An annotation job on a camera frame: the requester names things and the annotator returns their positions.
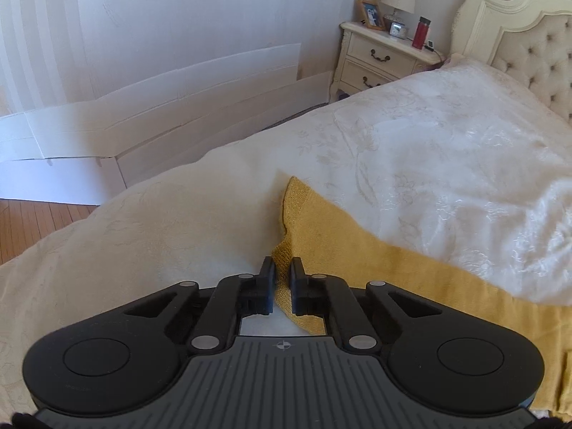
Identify cream tufted headboard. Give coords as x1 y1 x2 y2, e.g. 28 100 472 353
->
451 0 571 121

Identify white flat cardboard panels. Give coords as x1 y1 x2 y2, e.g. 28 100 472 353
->
1 44 331 204

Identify wooden picture frame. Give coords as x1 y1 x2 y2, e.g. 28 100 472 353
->
357 0 385 31

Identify red thermos bottle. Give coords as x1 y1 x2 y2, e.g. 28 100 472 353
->
412 16 430 49

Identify cream nightstand with drawers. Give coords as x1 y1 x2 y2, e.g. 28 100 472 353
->
330 22 446 103

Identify yellow knit sweater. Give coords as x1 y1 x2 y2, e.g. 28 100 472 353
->
271 177 571 420

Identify white floral bedspread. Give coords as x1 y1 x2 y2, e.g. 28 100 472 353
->
1 56 571 417

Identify small silver alarm clock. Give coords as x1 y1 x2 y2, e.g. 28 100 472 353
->
389 21 408 40

